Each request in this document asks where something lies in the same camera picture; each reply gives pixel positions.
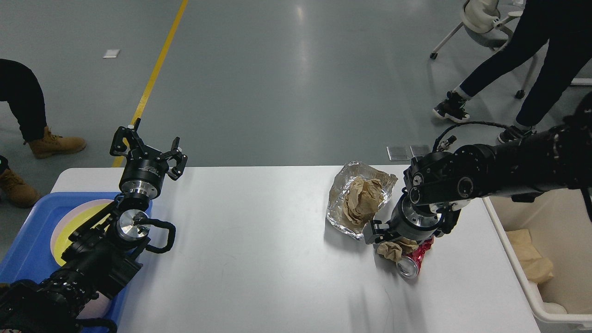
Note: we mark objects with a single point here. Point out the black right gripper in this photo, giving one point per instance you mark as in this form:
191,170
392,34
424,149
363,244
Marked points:
410,221

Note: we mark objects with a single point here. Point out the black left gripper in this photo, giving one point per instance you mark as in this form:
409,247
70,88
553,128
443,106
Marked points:
140,174

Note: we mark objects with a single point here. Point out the brown paper ball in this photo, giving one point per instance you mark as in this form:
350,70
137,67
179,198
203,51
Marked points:
396,249

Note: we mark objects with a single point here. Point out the yellow plate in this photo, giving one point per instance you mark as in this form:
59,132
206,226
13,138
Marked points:
69,236

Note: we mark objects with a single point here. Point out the pink mug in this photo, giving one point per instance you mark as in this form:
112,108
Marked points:
96,308

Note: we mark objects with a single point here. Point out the brown paper bag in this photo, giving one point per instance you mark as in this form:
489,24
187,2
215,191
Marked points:
537,269

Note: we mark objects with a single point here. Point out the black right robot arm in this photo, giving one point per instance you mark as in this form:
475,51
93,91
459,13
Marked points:
439,184

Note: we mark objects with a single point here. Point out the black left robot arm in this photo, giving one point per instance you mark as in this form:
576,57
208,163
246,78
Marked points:
102,256

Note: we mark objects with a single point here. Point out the crumpled brown paper on foil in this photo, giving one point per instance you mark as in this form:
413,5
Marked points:
362,200

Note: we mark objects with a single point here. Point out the crushed red soda can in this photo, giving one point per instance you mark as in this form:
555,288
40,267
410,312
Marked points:
409,266

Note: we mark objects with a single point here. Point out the crumpled aluminium foil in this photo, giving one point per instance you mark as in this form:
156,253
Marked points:
338,190

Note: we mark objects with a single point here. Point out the metal floor socket plate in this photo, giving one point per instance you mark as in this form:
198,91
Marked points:
399,153

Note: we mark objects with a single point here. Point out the pink plate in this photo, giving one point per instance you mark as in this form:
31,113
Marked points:
64,222

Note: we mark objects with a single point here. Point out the tan boot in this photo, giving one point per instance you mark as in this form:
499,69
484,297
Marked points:
51,144
18,192

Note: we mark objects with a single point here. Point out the seated person in black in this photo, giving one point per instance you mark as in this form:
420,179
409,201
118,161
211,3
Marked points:
19,87

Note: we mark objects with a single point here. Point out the blue plastic tray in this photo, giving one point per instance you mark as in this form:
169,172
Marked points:
29,256

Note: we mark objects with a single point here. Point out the beige plastic bin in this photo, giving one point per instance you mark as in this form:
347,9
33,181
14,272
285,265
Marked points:
560,230

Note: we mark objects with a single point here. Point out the white grey office chair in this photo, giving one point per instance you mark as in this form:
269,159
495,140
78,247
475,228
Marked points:
482,16

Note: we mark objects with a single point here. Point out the white desk leg base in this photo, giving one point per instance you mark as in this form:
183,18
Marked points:
581,82

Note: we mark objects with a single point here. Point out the walking person dark trousers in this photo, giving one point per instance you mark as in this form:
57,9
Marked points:
565,26

